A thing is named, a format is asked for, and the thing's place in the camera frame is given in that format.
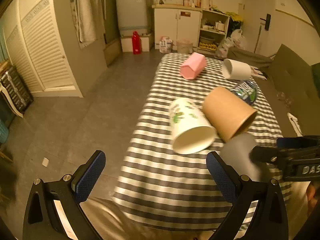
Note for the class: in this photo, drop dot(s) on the grey plastic cup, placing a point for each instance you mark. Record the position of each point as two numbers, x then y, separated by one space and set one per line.
237 153

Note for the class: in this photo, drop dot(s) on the hanging white towel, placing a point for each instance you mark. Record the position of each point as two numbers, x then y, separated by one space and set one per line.
88 22

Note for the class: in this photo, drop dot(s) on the white entrance door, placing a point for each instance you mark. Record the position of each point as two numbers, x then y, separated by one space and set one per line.
257 14

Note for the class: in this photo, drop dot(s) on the white kitchen cabinet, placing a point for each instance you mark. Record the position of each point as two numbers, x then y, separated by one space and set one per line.
177 22

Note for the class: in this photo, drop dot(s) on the olive green sofa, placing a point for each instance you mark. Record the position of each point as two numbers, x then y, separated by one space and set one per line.
289 88

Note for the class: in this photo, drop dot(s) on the magazine on sofa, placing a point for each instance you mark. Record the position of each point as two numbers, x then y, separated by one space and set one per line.
255 72

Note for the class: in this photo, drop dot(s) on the brown paper cup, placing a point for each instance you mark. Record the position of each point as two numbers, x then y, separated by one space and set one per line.
227 113

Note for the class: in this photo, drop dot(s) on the pink hexagonal cup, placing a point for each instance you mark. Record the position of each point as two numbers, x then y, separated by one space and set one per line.
193 66

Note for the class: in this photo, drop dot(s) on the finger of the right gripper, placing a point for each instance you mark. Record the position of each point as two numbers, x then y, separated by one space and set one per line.
264 154
298 142

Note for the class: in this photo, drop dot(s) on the plain white cup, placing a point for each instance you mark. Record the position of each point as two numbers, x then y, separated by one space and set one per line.
235 70

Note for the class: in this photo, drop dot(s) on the open white shelf unit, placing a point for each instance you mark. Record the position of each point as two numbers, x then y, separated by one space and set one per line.
212 31

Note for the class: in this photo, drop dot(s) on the white paper sheet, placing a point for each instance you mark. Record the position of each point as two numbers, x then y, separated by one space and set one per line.
294 122

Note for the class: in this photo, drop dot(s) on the white floral paper cup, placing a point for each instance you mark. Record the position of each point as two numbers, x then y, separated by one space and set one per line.
190 130

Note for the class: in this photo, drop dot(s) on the white washing machine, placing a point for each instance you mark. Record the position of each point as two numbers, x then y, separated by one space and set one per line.
134 15

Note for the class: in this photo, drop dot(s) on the red thermos bottle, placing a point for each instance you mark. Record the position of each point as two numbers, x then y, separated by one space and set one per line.
136 43

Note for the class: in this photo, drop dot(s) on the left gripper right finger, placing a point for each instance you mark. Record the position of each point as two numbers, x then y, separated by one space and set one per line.
269 220

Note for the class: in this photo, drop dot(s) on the white plastic bag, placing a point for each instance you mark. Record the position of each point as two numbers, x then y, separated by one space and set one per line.
236 40

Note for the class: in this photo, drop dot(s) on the small round trash bin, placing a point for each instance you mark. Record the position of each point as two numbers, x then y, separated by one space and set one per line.
184 46

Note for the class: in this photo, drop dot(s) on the silver ribbed suitcase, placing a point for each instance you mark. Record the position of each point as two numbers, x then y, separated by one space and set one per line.
15 91

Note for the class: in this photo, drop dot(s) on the blue laundry basket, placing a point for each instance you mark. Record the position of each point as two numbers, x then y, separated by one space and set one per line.
4 132

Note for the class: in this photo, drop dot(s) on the grey white checkered tablecloth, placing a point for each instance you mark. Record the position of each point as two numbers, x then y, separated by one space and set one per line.
158 187

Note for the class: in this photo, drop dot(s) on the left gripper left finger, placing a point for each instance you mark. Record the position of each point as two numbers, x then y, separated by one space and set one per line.
53 209

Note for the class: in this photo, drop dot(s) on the white louvered wardrobe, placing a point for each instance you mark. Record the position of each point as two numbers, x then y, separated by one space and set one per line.
41 42

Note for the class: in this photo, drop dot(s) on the white printed bag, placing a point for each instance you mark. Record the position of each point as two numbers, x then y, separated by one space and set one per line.
165 45

